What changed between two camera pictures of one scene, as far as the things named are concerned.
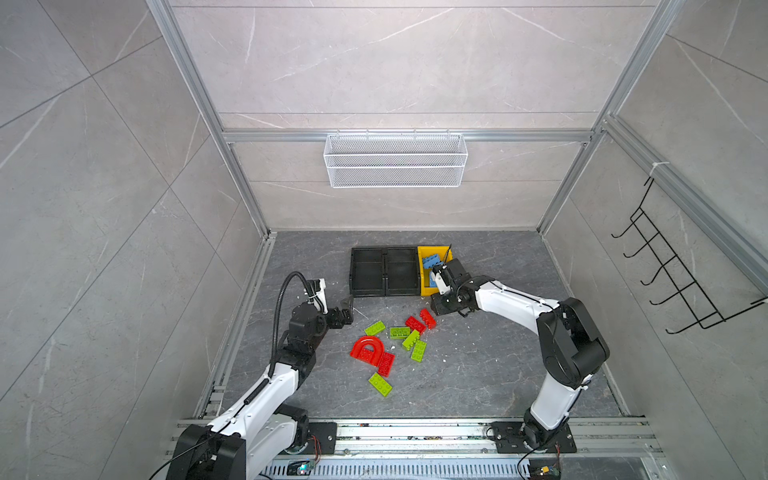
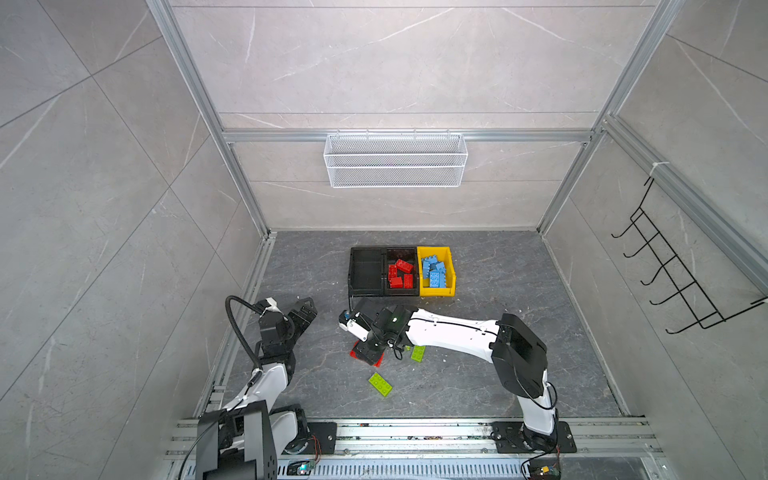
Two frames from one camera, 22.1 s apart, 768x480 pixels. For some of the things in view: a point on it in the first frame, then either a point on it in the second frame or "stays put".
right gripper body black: [446, 303] → [371, 349]
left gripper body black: [335, 322] → [300, 325]
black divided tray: [384, 272] stays put
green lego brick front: [380, 384] stays put
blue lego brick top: [432, 261] stays put
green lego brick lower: [418, 351] stays put
